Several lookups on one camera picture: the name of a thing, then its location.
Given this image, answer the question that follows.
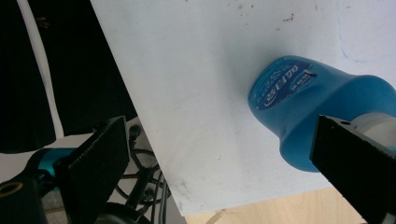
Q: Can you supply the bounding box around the black cable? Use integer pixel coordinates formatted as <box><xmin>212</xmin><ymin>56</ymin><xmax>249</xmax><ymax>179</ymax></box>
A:
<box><xmin>150</xmin><ymin>170</ymin><xmax>171</xmax><ymax>224</ymax></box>

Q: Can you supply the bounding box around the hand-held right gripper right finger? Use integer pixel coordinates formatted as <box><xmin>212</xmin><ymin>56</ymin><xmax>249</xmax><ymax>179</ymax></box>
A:
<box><xmin>309</xmin><ymin>114</ymin><xmax>396</xmax><ymax>224</ymax></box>

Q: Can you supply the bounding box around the blue bottle with white cap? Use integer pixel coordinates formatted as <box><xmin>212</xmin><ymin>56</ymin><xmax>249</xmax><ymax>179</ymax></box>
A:
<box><xmin>247</xmin><ymin>55</ymin><xmax>396</xmax><ymax>174</ymax></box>

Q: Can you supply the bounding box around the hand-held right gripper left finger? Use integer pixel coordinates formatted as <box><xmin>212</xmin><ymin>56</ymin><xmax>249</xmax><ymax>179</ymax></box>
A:
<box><xmin>52</xmin><ymin>115</ymin><xmax>131</xmax><ymax>224</ymax></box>

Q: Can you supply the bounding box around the black curtain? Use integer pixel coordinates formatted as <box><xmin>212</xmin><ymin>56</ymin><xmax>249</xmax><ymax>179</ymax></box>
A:
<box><xmin>0</xmin><ymin>0</ymin><xmax>138</xmax><ymax>155</ymax></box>

